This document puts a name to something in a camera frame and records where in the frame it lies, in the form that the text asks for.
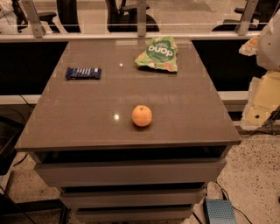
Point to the orange fruit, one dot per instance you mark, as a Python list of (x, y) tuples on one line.
[(141, 116)]

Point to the blue perforated box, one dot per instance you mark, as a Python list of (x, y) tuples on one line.
[(219, 211)]

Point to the grey drawer cabinet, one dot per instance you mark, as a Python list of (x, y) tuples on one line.
[(85, 144)]

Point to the black office chair left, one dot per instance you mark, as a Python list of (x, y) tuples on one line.
[(26, 14)]

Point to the blue rxbar blueberry bar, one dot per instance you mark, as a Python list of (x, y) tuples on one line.
[(85, 73)]

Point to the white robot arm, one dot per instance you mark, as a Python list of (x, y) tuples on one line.
[(268, 48)]

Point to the black office chair right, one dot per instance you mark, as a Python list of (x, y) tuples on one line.
[(263, 13)]

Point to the green snack chip bag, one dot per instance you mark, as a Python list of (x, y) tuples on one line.
[(161, 53)]

